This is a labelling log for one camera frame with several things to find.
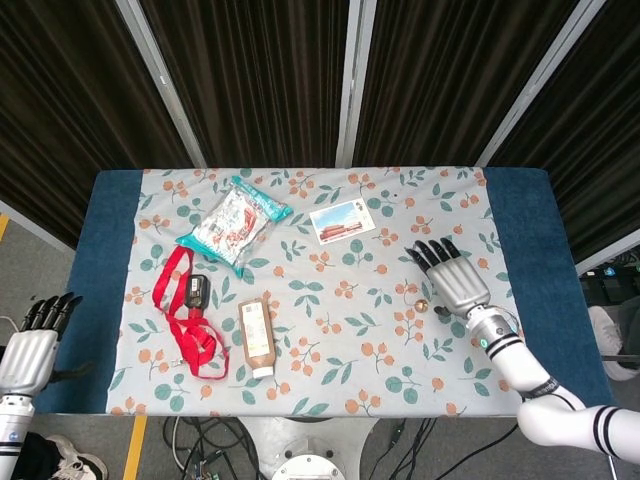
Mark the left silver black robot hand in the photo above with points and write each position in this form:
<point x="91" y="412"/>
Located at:
<point x="25" y="357"/>

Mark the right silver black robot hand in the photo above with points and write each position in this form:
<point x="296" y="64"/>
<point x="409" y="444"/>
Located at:
<point x="457" y="285"/>

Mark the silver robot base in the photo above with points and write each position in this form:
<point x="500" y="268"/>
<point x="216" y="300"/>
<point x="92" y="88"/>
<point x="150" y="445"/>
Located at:
<point x="310" y="450"/>

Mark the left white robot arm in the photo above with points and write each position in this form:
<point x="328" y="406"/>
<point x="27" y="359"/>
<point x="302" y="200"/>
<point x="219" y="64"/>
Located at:
<point x="12" y="430"/>

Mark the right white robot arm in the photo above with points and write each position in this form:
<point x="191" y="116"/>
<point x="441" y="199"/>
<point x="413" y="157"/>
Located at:
<point x="520" y="365"/>

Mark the blue table cover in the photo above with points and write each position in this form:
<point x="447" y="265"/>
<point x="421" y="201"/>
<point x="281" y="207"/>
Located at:
<point x="530" y="240"/>

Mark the white sneaker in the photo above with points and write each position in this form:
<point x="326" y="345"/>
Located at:
<point x="606" y="335"/>
<point x="80" y="462"/>

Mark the floral patterned tablecloth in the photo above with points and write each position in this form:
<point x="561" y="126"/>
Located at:
<point x="350" y="350"/>

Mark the postcard with red building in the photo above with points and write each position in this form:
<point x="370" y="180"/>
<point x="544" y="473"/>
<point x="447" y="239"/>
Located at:
<point x="342" y="222"/>

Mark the black equipment with teal lights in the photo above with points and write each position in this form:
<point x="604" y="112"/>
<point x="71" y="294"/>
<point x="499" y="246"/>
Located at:
<point x="615" y="282"/>

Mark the black badge device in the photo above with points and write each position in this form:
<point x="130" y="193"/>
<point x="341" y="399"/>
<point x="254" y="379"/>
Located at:
<point x="196" y="292"/>

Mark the dark brown curtain panel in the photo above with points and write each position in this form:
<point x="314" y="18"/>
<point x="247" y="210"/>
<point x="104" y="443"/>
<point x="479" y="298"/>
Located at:
<point x="250" y="80"/>
<point x="445" y="80"/>
<point x="65" y="110"/>
<point x="600" y="125"/>

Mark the brown squeeze bottle white cap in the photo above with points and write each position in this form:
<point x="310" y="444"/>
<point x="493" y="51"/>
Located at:
<point x="256" y="335"/>

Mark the teal white snack bag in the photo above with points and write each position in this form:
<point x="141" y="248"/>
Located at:
<point x="232" y="227"/>

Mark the grey metal frame post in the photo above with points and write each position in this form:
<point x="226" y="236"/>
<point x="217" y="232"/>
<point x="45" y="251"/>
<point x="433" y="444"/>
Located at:
<point x="165" y="85"/>
<point x="540" y="85"/>
<point x="352" y="85"/>

